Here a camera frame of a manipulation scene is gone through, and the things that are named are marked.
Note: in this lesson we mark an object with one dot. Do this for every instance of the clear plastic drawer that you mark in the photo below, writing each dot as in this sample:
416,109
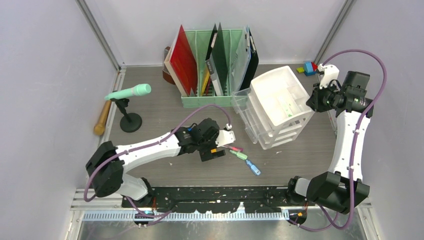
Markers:
244,108

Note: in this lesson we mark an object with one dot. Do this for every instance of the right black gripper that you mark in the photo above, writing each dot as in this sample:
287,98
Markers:
315,102

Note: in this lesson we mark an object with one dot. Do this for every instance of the black clipboard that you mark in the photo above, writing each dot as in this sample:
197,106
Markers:
252,63

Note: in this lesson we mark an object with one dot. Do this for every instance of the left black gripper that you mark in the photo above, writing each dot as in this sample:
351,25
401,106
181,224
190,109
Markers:
207,154

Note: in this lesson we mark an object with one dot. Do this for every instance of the yellow book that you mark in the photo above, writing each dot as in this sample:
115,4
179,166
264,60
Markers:
205,80

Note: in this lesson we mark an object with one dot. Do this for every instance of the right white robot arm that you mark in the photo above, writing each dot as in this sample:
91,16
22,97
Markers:
341,187

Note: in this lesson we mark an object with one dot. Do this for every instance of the pink pen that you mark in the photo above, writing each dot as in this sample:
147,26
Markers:
237,149

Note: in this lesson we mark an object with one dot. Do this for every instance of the colourful toy blocks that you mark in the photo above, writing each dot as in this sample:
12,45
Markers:
308,69

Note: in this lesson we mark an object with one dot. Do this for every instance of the black microphone stand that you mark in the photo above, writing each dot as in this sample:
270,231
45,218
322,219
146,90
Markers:
130,122

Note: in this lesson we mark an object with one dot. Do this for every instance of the red notebook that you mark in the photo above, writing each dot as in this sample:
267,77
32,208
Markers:
181,65

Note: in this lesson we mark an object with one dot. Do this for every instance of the black book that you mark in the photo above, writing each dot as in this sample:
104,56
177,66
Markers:
216,60

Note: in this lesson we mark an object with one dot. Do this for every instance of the brown round object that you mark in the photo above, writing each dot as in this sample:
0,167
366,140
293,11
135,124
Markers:
165,73

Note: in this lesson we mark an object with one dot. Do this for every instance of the green file organizer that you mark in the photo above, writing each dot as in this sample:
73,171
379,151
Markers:
199,42

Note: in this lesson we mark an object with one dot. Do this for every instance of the green highlighter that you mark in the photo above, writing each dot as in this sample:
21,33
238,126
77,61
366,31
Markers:
239,154

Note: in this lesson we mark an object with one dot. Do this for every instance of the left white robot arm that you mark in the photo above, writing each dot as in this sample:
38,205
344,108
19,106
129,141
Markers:
109,166

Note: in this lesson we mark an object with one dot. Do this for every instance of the mint green microphone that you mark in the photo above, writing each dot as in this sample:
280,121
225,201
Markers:
135,91

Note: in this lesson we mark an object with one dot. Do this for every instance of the white drawer organizer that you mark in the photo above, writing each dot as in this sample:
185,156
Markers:
277,105

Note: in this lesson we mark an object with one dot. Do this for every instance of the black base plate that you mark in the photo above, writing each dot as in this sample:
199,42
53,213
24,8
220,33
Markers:
220,199

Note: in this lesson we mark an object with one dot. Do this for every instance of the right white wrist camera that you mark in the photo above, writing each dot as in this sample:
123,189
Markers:
327,73

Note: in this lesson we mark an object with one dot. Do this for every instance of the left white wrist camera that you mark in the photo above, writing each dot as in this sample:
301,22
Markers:
225,136

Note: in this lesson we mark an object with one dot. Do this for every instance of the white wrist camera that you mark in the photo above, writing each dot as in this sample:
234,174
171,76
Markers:
225,136
327,73

